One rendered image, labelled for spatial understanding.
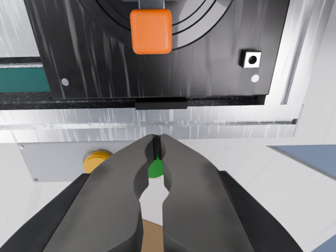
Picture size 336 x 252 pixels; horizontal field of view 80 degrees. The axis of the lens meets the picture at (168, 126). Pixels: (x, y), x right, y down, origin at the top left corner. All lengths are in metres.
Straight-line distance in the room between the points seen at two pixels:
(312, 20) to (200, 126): 0.15
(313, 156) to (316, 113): 1.38
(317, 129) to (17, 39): 0.48
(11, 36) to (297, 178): 0.54
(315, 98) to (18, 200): 0.63
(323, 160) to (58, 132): 1.78
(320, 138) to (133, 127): 0.35
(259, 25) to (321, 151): 1.63
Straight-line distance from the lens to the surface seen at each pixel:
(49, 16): 0.24
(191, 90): 0.22
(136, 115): 0.25
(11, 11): 0.32
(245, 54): 0.22
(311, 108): 0.43
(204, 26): 0.19
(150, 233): 0.52
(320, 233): 0.70
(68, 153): 0.30
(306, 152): 1.76
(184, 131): 0.25
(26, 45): 0.32
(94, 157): 0.28
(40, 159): 0.33
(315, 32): 0.27
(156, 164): 0.27
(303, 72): 0.27
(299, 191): 0.55
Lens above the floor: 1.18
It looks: 62 degrees down
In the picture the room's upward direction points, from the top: 179 degrees clockwise
